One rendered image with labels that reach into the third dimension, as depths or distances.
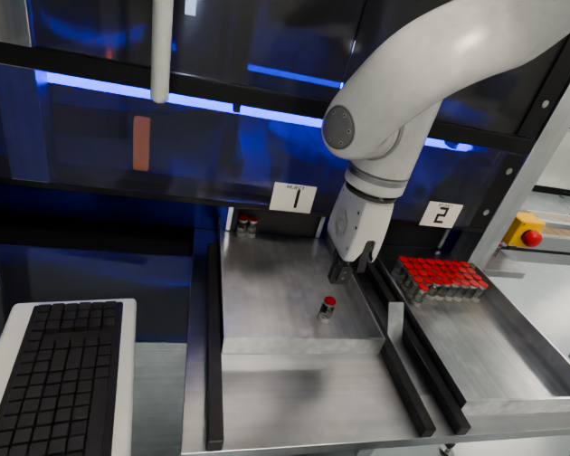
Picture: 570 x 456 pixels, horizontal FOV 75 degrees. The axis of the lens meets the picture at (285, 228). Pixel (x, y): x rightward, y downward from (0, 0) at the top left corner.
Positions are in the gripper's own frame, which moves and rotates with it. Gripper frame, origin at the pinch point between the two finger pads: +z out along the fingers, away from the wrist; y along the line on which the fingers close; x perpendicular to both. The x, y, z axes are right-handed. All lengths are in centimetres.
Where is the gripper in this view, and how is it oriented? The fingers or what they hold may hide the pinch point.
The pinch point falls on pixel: (340, 271)
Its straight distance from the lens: 61.2
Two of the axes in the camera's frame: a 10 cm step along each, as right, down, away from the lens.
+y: 1.8, 5.5, -8.2
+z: -2.1, 8.3, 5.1
